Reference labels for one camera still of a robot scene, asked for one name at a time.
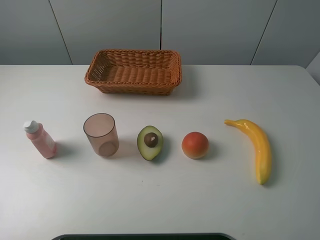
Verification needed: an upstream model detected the yellow plastic banana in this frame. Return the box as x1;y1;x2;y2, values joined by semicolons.
224;119;272;185

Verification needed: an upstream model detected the brown wicker basket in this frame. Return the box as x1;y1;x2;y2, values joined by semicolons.
84;49;182;96

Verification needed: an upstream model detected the halved toy avocado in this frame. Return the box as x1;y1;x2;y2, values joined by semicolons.
137;125;164;161

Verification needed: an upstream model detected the red orange toy tomato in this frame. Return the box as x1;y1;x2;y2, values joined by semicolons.
181;131;210;159

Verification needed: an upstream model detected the translucent pink plastic cup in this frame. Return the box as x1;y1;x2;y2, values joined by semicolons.
83;113;120;158

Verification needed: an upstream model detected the black tray edge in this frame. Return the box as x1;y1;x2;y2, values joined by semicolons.
53;233;235;240

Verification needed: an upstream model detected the pink bottle white cap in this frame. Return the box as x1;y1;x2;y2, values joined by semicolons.
23;120;57;159

